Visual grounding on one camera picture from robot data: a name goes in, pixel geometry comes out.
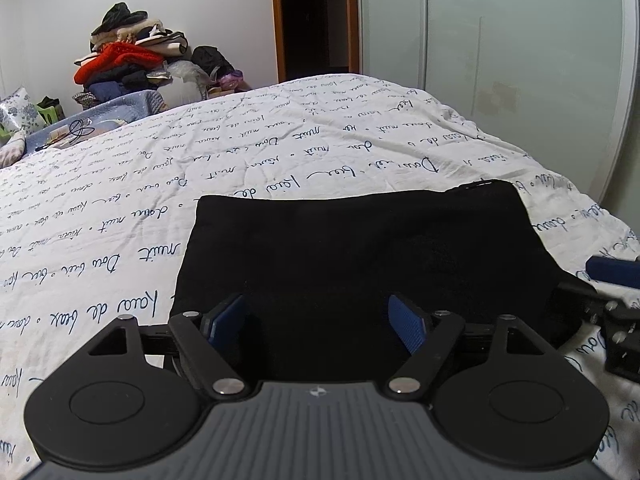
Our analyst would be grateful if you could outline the frosted glass wardrobe door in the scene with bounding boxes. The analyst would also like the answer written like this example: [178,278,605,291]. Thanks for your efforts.
[360,0,639,200]

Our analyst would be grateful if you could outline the red knit garment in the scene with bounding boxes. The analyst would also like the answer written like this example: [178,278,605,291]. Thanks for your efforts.
[74,42,164,86]

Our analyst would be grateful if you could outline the blue patterned gift bag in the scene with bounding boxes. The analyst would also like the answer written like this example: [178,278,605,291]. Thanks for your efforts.
[0,87,46,136]

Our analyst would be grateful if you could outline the pile of clothes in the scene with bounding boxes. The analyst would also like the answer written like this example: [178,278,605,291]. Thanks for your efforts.
[74,2,250,110]

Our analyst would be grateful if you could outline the green plastic basket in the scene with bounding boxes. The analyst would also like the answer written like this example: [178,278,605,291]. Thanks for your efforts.
[36,96,65,125]

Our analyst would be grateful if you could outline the blue blanket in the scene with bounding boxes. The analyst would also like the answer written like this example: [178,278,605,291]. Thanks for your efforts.
[25,90,165,155]

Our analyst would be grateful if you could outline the white script-print bed sheet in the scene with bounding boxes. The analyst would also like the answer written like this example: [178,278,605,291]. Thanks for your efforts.
[1,75,639,479]

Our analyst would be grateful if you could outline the wooden door frame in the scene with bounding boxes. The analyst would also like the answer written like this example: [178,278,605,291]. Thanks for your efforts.
[272,0,361,82]

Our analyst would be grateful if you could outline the black pants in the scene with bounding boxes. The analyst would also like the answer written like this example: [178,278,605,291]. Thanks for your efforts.
[172,180,582,382]

